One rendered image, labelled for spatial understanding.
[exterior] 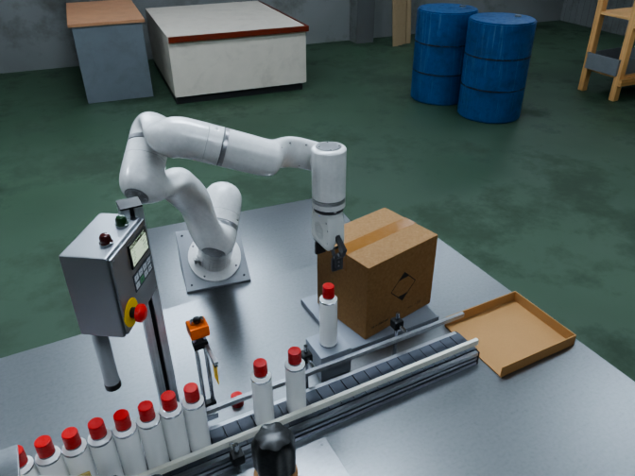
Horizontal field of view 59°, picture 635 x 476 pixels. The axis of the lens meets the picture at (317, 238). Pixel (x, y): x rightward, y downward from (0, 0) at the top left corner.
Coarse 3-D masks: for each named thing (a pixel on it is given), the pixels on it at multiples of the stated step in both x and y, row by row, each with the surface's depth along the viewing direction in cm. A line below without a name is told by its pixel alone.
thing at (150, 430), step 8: (144, 400) 125; (144, 408) 123; (152, 408) 124; (144, 416) 123; (152, 416) 124; (160, 416) 127; (144, 424) 124; (152, 424) 124; (160, 424) 126; (144, 432) 125; (152, 432) 125; (160, 432) 127; (144, 440) 126; (152, 440) 126; (160, 440) 128; (144, 448) 128; (152, 448) 127; (160, 448) 129; (152, 456) 129; (160, 456) 130; (168, 456) 133; (152, 464) 130; (160, 464) 131
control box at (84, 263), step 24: (96, 216) 116; (96, 240) 108; (120, 240) 109; (72, 264) 104; (96, 264) 104; (120, 264) 107; (72, 288) 107; (96, 288) 107; (120, 288) 108; (144, 288) 119; (96, 312) 110; (120, 312) 110; (120, 336) 112
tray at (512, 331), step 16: (480, 304) 188; (496, 304) 192; (512, 304) 194; (528, 304) 190; (464, 320) 186; (480, 320) 186; (496, 320) 186; (512, 320) 186; (528, 320) 186; (544, 320) 185; (464, 336) 180; (480, 336) 180; (496, 336) 180; (512, 336) 179; (528, 336) 179; (544, 336) 179; (560, 336) 179; (480, 352) 173; (496, 352) 173; (512, 352) 173; (528, 352) 173; (544, 352) 170; (496, 368) 167; (512, 368) 166
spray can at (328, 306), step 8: (328, 288) 153; (320, 296) 157; (328, 296) 154; (320, 304) 156; (328, 304) 155; (336, 304) 156; (320, 312) 157; (328, 312) 156; (336, 312) 158; (320, 320) 159; (328, 320) 158; (336, 320) 160; (320, 328) 160; (328, 328) 159; (336, 328) 161; (320, 336) 162; (328, 336) 161; (336, 336) 163; (320, 344) 164; (328, 344) 162
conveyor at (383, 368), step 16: (448, 336) 173; (416, 352) 167; (432, 352) 167; (464, 352) 167; (368, 368) 161; (384, 368) 161; (336, 384) 156; (352, 384) 156; (384, 384) 156; (352, 400) 152; (304, 416) 147; (224, 432) 143; (240, 432) 143; (192, 464) 135
